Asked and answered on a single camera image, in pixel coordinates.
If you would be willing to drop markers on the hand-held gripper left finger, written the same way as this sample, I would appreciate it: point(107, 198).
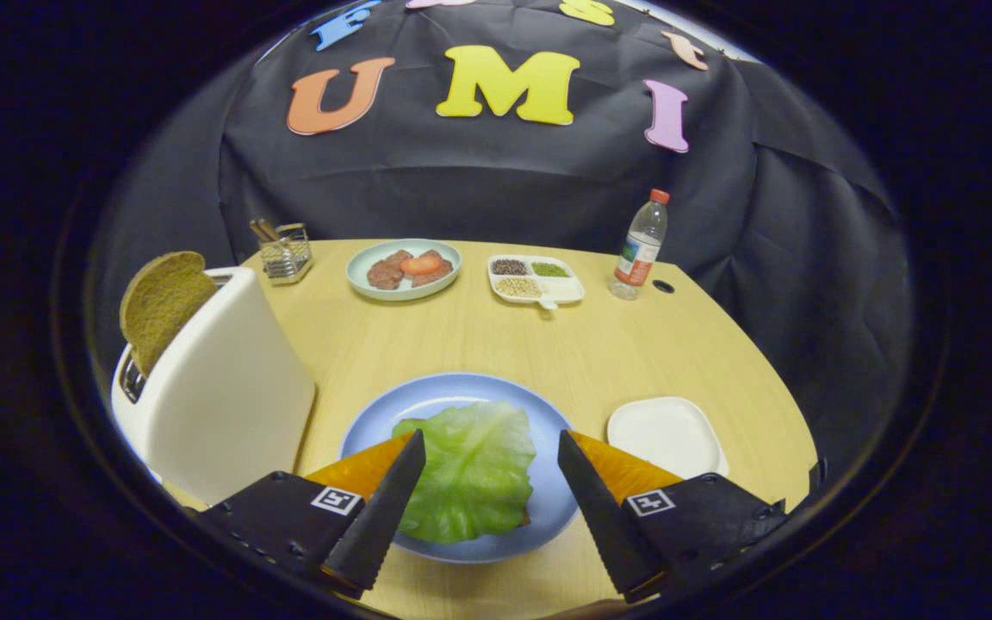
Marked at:
point(375, 525)

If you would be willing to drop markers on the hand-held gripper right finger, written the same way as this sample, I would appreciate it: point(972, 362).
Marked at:
point(608, 525)

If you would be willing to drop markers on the green lettuce leaf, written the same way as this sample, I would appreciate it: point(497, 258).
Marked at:
point(470, 474)

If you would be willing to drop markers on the toasted brown bread slice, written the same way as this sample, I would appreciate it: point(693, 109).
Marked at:
point(164, 301)

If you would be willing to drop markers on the white square plate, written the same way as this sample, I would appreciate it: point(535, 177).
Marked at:
point(664, 435)

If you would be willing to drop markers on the blue round plate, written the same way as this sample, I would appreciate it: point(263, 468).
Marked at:
point(461, 389)

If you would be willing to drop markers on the white toaster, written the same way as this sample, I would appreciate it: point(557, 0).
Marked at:
point(220, 405)

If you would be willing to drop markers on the pale green round plate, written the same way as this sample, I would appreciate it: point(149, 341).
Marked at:
point(401, 294)

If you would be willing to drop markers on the white divided tray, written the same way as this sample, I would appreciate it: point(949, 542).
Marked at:
point(565, 291)

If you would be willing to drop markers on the brown meat slice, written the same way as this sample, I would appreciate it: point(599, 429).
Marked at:
point(384, 274)
point(437, 274)

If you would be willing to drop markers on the pile of pale beans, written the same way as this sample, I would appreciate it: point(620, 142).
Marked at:
point(518, 288)

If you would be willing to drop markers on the pile of green beans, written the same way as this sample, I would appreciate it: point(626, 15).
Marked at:
point(550, 269)

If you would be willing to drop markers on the red tomato slice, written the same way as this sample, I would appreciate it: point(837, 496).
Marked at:
point(421, 264)

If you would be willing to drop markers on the clear water bottle red cap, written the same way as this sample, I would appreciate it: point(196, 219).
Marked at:
point(638, 258)

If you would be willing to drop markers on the pile of dark beans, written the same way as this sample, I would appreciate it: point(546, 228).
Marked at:
point(510, 267)

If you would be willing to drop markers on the wooden stick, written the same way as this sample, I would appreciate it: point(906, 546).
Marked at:
point(270, 229)
point(257, 231)

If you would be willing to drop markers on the black backdrop cloth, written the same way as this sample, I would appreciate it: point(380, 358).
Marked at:
point(496, 181)

